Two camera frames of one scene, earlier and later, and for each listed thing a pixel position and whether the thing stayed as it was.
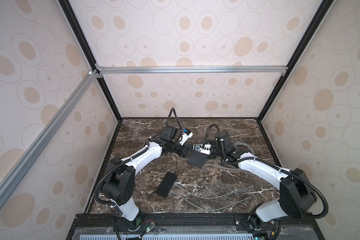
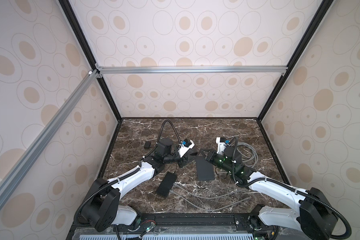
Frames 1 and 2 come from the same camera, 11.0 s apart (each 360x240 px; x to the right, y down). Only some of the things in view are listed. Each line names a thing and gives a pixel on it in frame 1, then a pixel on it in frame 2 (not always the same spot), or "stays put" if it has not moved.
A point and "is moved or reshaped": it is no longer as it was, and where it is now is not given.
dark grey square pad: x=197 y=158 is moved or reshaped
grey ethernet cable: x=211 y=198 stays put
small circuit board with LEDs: x=152 y=225 stays put
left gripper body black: x=174 y=147 -> x=173 y=158
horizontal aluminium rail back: x=217 y=69 stays put
